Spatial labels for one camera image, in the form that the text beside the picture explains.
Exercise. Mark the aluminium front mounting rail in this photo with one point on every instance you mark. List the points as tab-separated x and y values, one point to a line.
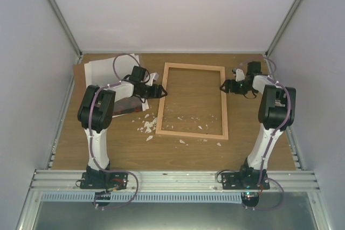
173	181

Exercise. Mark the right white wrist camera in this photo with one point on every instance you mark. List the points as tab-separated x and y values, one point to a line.
239	74

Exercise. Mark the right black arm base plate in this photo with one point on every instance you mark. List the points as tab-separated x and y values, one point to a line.
242	181

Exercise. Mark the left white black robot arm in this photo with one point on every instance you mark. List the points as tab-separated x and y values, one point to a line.
96	112

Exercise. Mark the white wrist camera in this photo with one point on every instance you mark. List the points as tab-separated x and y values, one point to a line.
152	77
239	74

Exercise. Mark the light wooden picture frame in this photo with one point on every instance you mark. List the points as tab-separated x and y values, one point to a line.
225	129

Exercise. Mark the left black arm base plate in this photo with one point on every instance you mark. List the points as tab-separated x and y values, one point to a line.
103	180

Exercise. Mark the white paper sheet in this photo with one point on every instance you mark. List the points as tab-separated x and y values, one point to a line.
101	72

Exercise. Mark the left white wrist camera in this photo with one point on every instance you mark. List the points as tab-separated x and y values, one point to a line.
152	77

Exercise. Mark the right aluminium corner post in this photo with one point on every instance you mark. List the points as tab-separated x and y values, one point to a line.
284	25

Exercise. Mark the brown frame backing board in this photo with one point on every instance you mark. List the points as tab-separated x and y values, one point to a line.
79	80

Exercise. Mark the left aluminium corner post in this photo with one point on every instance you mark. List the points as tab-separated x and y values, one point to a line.
65	27

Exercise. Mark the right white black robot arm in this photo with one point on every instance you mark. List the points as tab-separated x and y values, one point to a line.
276	113

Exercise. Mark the aluminium corner post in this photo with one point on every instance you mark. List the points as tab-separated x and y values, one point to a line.
65	27
284	25

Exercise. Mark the slotted grey cable duct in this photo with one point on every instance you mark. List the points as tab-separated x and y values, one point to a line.
144	197

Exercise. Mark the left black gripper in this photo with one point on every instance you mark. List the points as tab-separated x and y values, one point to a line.
157	93

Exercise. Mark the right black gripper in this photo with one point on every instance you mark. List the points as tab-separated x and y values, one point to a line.
233	90

